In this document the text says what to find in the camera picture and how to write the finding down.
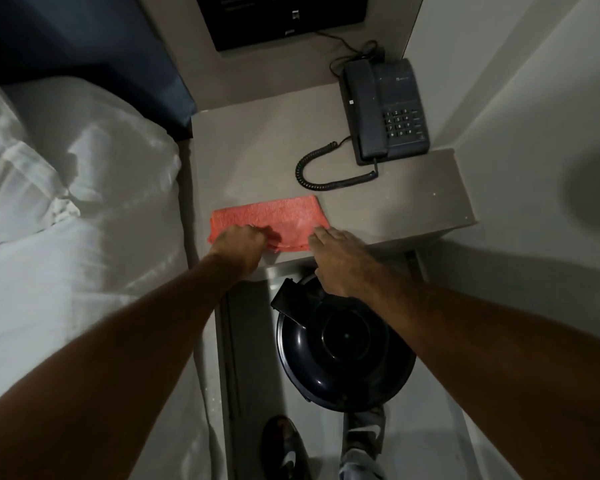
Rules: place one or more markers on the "person's right hand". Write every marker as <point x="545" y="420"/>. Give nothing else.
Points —
<point x="342" y="262"/>

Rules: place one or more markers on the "person's left hand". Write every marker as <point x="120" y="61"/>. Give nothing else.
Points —
<point x="237" y="247"/>

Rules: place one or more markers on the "person's left fingers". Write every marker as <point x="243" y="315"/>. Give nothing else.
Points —
<point x="269" y="238"/>

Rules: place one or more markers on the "person's right fingers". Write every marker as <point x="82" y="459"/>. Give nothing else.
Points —
<point x="322" y="237"/>

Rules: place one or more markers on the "red cleaning cloth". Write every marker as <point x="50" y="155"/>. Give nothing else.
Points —
<point x="275" y="219"/>

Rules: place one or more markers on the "person's right forearm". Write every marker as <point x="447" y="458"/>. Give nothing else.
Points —
<point x="500" y="374"/>

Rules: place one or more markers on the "person's left forearm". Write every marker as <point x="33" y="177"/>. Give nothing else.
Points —
<point x="92" y="377"/>

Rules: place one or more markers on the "grey bedside table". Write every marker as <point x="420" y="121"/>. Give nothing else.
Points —
<point x="325" y="159"/>

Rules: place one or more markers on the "black pedal trash bin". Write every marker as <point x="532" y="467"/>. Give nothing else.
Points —
<point x="342" y="344"/>

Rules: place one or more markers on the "black telephone handset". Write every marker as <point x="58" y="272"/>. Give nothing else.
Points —
<point x="358" y="112"/>

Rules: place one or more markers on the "black desk telephone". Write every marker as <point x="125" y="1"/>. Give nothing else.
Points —
<point x="387" y="109"/>

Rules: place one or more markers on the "white bed sheet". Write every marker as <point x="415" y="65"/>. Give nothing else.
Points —
<point x="80" y="314"/>

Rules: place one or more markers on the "person's right shoe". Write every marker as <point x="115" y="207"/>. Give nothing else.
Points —
<point x="362" y="442"/>

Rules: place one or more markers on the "person's shoe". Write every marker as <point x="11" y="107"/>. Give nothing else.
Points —
<point x="362" y="442"/>
<point x="285" y="449"/>

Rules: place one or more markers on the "person's left shoe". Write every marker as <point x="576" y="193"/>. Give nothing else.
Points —
<point x="285" y="449"/>

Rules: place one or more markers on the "white pillow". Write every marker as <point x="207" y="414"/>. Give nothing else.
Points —
<point x="70" y="149"/>

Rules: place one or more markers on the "dark blue headboard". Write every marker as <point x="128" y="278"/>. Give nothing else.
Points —
<point x="87" y="49"/>

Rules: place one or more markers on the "black wall panel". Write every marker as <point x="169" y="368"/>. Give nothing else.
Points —
<point x="285" y="17"/>

